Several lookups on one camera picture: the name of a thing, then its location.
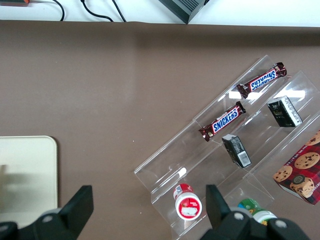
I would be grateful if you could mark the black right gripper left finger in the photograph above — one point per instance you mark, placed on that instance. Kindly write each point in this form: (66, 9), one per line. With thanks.
(77, 207)

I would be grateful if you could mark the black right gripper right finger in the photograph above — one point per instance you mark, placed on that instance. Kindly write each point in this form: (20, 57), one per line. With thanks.
(215, 207)

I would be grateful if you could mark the beige plastic tray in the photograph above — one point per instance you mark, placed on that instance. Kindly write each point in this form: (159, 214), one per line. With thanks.
(30, 155)

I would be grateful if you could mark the red lidded snack cup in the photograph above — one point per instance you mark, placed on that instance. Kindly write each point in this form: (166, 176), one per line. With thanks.
(187, 203)

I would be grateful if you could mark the green lidded snack cup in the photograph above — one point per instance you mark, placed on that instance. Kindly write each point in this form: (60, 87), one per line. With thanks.
(250, 205)

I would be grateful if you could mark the small black carton box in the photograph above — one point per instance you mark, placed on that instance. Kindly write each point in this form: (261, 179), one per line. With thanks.
(236, 150)
(283, 112)

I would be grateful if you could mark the clear acrylic display stand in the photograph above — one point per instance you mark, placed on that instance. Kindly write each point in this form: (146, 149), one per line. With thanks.
(175, 152)

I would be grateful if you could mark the Snickers chocolate bar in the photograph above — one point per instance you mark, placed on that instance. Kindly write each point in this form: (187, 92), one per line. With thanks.
(223, 121)
(262, 80)

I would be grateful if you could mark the red chocolate chip cookie box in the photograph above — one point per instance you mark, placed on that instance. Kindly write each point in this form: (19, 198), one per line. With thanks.
(302, 170)

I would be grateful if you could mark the brown table mat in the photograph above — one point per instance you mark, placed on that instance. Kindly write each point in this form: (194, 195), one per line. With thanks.
(100, 100)

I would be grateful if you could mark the dark grey ribbed device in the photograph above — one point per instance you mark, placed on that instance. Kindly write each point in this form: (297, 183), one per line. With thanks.
(185, 8)

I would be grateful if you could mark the orange and black tool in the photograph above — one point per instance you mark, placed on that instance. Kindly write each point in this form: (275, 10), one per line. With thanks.
(15, 1)

